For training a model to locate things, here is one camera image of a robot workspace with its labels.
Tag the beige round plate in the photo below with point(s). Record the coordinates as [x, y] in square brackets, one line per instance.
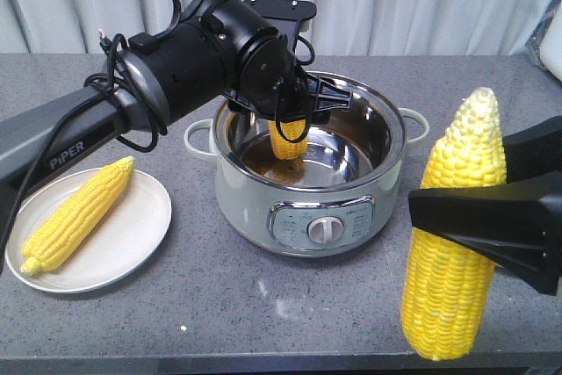
[123, 240]

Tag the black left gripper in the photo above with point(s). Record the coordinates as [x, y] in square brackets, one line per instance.
[272, 86]

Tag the white object in plastic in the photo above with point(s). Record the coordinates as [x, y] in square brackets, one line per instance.
[544, 45]

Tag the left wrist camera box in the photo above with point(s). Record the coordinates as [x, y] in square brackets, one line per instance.
[291, 17]

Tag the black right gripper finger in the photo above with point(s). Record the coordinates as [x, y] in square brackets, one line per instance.
[533, 152]
[517, 225]

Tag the green electric cooking pot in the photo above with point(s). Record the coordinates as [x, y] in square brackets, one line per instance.
[333, 198]

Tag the yellow corn cob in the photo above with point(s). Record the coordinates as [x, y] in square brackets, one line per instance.
[283, 142]
[446, 284]
[60, 235]

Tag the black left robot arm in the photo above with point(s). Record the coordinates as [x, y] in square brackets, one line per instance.
[240, 49]

